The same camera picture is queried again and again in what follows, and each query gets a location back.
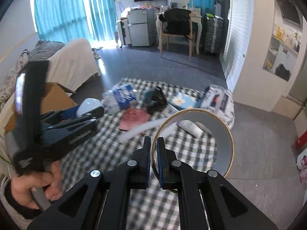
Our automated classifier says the white foam tube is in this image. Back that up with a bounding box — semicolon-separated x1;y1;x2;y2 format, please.
118;118;167;143

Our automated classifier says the light blue earbud case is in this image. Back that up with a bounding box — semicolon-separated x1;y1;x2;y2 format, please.
76;98;102;117

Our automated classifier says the tape roll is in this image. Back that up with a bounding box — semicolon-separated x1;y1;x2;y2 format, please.
150;107;235;194

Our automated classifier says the blue floral tissue pack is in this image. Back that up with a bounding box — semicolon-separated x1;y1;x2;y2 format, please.
169;92;200;110

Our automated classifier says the clear jar blue label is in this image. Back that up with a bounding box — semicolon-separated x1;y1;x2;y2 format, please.
102;83;138;114

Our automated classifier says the person left hand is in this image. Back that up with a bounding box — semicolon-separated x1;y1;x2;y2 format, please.
11;160;62;209

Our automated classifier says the checkered tablecloth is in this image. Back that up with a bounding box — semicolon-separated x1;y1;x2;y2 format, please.
60;77;224;230

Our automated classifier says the cardboard box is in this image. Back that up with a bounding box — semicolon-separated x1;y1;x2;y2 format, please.
1;82;76;134

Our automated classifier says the white lotion tube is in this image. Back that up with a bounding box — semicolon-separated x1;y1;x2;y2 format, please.
161;104;213;139

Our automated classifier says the bed with beige cover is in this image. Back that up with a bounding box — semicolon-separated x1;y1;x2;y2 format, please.
0;37;102;130

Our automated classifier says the black glossy box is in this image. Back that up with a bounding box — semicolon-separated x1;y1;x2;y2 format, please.
144;86;168;115

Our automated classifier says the blue curtain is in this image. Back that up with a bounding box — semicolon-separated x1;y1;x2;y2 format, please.
31;0;116;44

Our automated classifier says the white drawer cabinet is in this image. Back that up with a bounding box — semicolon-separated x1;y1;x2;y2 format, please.
116;18;132;46

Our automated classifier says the red bottle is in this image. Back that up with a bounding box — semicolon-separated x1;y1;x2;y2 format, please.
295;131;307;149

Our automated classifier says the wooden chair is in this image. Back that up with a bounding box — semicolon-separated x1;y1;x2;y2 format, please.
159;8;194;61

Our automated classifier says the black suitcase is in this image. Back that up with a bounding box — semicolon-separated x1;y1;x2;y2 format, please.
202;13;224;55

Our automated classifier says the white mini fridge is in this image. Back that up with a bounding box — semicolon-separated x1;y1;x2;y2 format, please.
127;8;156;47

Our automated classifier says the black backpack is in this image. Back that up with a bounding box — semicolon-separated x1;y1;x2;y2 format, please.
159;8;191;40

